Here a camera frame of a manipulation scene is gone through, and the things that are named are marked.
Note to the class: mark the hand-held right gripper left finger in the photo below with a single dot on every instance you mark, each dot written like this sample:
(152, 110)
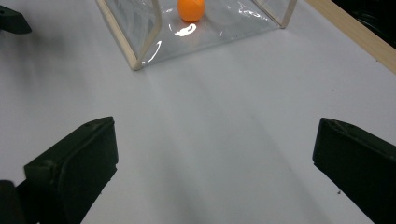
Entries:
(74, 168)

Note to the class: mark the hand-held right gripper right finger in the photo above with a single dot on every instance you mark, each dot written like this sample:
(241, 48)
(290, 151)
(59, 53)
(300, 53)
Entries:
(361, 165)

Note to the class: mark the orange ping pong ball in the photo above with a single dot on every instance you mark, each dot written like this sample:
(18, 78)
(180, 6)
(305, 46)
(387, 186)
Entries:
(191, 11)

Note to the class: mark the transparent bag with beige trim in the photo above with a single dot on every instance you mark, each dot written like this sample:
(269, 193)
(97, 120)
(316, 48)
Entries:
(218, 28)

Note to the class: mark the white board sheet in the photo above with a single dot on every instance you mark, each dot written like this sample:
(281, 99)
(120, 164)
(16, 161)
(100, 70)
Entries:
(218, 124)

